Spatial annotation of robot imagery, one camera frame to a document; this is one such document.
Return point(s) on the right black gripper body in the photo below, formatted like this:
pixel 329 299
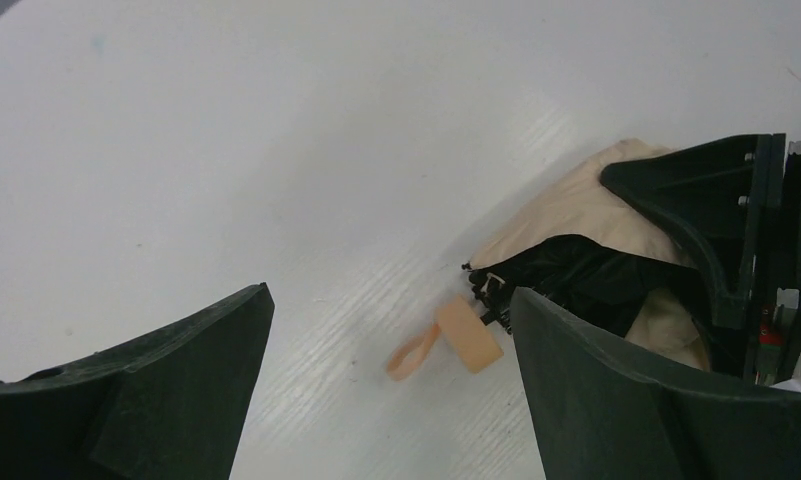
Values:
pixel 775 307

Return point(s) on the black and beige umbrella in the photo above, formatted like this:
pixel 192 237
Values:
pixel 588 251

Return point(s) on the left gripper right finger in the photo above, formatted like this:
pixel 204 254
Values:
pixel 604 408

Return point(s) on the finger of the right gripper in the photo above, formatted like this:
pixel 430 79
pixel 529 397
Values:
pixel 714 201

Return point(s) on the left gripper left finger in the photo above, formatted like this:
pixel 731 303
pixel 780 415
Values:
pixel 170 404

